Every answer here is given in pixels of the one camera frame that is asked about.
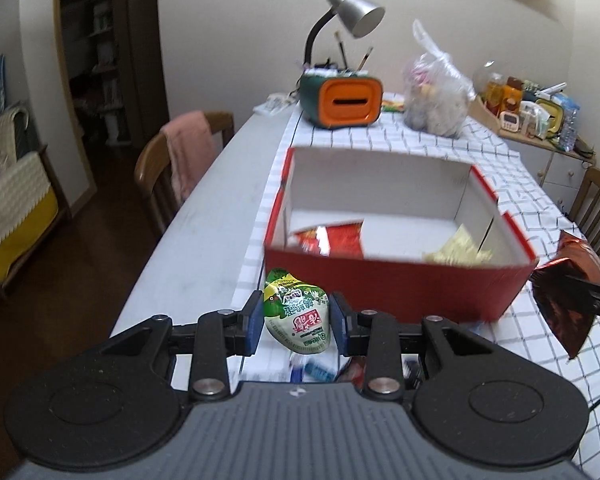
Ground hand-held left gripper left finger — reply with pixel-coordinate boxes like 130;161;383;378
100;290;266;401

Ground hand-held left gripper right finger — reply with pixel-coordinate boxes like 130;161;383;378
329;291;496;401

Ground green snack pouch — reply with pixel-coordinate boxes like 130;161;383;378
262;267;333;356

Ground blue candy packet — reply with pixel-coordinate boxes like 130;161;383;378
287;352;341;383

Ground red cardboard box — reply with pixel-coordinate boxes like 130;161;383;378
263;146;540;323

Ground brown foil snack packet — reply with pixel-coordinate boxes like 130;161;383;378
530;230;600;361

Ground clear plastic bag of snacks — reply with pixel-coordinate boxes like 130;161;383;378
402;19;476;138

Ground red snack packet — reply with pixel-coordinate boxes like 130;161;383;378
292;219;366;260

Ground wooden chair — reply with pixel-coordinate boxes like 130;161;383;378
567;166;600;261
133;111;236;236

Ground pale yellow snack packet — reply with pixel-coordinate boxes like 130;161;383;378
422;224;495;267

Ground white side cabinet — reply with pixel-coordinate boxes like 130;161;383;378
467;95;598;206

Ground pink towel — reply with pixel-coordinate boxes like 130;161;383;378
160;111;216;201

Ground clear water bottle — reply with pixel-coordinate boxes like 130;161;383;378
559;92;582;152

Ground yellow rimmed container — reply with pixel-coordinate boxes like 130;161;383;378
532;99;564;137

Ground white checked tablecloth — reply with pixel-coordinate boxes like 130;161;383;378
230;91;600;480

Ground white packet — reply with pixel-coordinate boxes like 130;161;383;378
252;92;301;116

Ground green and orange tissue box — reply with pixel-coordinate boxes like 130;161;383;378
299;67;384;129

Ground orange jars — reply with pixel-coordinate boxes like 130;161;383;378
485;77;524;117

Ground yellow cushion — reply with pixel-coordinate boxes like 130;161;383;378
0;190;61;281

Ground wooden bench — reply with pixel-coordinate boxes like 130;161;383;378
0;105;73;301

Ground cream knitted blanket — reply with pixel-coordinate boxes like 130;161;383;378
0;152;53;266

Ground dark wooden bookshelf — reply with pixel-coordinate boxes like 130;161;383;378
55;0;168;146

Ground silver desk lamp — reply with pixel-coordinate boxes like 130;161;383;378
304;0;386;68

